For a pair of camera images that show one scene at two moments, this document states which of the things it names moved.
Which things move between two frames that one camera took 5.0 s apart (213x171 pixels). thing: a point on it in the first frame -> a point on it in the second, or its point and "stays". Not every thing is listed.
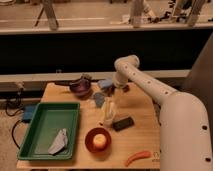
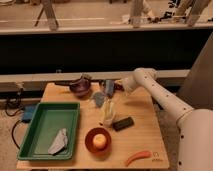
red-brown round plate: x=89 y=140 stays
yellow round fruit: x=99 y=140 stays
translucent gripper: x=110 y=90 -> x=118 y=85
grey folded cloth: x=60 y=142 stays
